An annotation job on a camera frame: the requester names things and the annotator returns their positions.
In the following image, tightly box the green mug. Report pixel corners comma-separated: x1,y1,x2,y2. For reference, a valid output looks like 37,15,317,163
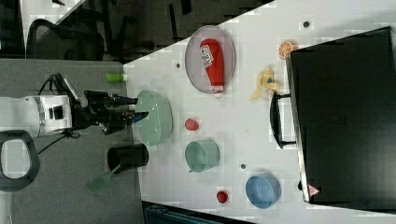
185,138,220,173

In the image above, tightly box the blue metal frame rail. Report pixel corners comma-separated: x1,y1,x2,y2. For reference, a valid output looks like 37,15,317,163
144,205,250,224

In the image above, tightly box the black office chair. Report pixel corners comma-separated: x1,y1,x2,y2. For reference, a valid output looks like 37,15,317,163
26,19,105,61

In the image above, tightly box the blue cup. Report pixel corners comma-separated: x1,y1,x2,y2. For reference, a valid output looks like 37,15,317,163
245,172,281,209

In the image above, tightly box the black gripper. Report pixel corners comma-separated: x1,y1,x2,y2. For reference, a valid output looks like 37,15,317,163
70,91,149,135

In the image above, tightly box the banana peel toy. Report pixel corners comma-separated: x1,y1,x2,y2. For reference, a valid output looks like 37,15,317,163
249,66,280,102

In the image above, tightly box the orange slice toy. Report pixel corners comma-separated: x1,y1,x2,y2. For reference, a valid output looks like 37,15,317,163
278,41,299,59

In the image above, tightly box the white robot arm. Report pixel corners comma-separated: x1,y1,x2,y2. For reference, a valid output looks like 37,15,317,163
1,91,149,192

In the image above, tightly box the green marker tube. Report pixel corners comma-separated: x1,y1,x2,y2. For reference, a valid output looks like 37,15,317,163
106,74,128,82

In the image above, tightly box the green colander basket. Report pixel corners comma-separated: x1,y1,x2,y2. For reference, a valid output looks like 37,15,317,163
135,90,173,147

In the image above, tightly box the red strawberry near colander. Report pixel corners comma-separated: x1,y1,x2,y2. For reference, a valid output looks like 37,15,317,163
185,119,199,132

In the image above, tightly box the red strawberry near edge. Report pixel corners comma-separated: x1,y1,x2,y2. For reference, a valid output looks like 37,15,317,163
216,190,228,203

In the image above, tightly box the green spatula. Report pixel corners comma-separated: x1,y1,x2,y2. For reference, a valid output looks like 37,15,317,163
86,165,120,192

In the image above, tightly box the grey round plate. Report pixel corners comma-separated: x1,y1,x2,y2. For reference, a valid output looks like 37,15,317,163
185,25,236,93

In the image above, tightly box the red ketchup bottle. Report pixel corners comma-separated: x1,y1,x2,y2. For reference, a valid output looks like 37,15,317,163
200,38,224,98

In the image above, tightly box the black utensil holder cup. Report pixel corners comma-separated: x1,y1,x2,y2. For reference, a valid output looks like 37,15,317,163
107,144,149,174

